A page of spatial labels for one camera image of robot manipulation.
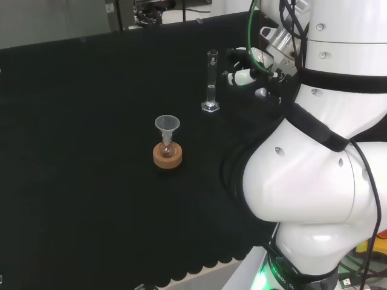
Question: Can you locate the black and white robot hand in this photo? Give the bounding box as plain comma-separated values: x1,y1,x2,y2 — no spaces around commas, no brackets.
222,46,300,105

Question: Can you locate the brown cork ring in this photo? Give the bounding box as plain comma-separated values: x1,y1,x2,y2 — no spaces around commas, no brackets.
152,141,184,169

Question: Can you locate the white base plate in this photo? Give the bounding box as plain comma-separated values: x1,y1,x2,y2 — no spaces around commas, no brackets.
222,245,272,290

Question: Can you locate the clear glass graduated cylinder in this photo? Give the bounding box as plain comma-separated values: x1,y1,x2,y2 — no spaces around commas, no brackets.
201,49,221,114

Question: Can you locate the clear plastic funnel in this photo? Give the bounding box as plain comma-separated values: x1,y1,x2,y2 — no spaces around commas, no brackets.
154,114,181,146

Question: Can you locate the small round-bottom glass flask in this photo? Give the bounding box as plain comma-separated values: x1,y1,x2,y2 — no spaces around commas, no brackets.
159,137,177,158

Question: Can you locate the yellow stop button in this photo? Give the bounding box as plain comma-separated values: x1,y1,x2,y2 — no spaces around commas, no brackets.
355,229,387,257

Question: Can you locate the black bench cloth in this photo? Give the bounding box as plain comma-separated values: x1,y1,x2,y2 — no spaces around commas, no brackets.
0,11,285,288

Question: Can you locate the grey metal cabinet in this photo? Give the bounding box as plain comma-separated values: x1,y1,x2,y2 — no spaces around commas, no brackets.
104,0,136,33

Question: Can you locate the black cable bundle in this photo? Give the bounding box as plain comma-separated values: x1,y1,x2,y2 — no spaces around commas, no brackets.
135,6,164,25

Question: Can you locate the green cable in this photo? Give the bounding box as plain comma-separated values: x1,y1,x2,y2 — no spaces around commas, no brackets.
247,0,276,76

